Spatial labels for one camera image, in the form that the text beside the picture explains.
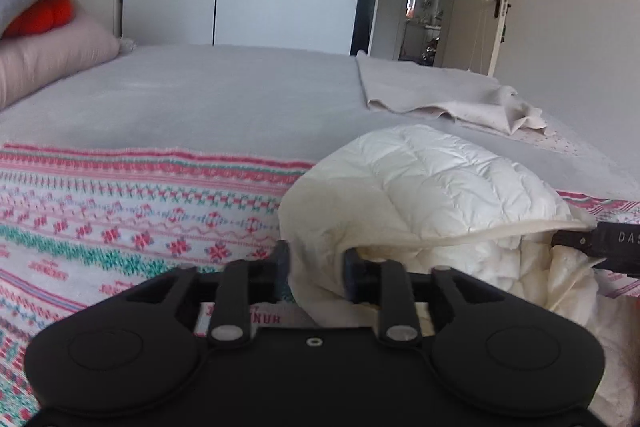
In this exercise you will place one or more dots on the beige pillow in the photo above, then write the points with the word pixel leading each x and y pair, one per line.
pixel 45 57

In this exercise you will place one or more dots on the red green patterned knit blanket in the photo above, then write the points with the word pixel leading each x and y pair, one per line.
pixel 125 227

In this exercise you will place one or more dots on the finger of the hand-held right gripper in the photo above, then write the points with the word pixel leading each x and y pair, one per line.
pixel 575 240

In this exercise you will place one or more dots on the grey bed cover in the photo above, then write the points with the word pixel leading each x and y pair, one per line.
pixel 210 97

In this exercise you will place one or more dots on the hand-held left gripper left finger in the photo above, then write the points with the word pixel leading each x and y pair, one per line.
pixel 283 258

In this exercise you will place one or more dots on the white quilted puffer jacket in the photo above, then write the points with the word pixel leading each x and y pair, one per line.
pixel 440 187

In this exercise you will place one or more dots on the orange cushion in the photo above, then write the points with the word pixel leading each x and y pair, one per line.
pixel 42 16

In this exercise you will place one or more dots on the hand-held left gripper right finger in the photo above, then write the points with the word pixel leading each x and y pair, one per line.
pixel 350 279

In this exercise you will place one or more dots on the beige cloth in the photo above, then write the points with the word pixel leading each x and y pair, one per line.
pixel 430 84

